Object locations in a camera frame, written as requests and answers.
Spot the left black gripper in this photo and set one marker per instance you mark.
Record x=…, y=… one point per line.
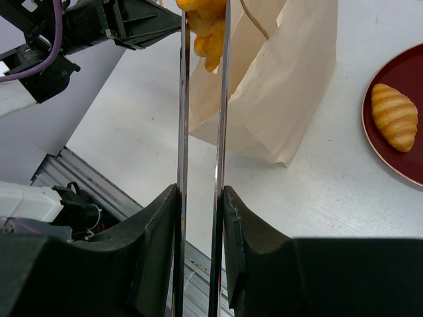
x=136, y=25

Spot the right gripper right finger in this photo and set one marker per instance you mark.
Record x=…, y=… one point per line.
x=271, y=274

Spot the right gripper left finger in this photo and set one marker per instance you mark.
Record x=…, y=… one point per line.
x=123, y=271

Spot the twisted orange bread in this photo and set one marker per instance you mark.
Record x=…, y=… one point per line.
x=206, y=19

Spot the beige paper bag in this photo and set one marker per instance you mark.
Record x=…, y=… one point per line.
x=283, y=55

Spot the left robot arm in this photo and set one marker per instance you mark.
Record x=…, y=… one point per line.
x=53, y=30

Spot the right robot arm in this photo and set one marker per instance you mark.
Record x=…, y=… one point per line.
x=69, y=214

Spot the striped croissant bread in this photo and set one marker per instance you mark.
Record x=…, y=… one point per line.
x=395, y=116

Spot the dark red round plate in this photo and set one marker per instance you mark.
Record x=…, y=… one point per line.
x=404, y=73

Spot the aluminium frame rail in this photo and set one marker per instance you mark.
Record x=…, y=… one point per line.
x=68, y=167

